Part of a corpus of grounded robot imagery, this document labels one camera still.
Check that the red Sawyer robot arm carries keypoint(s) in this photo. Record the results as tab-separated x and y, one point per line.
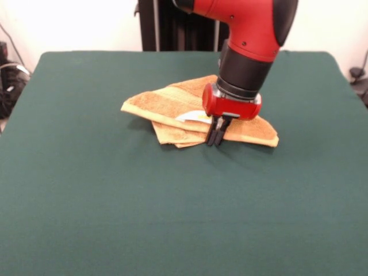
247	66

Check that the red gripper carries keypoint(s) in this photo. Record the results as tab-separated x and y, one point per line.
233	107

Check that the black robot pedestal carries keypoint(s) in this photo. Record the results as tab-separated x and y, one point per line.
149	28

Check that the dark green table cloth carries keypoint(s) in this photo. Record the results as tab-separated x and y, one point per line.
86	201

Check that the black box with red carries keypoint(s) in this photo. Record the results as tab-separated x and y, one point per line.
3	51

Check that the orange terry towel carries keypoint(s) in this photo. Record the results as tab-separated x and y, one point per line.
155	100

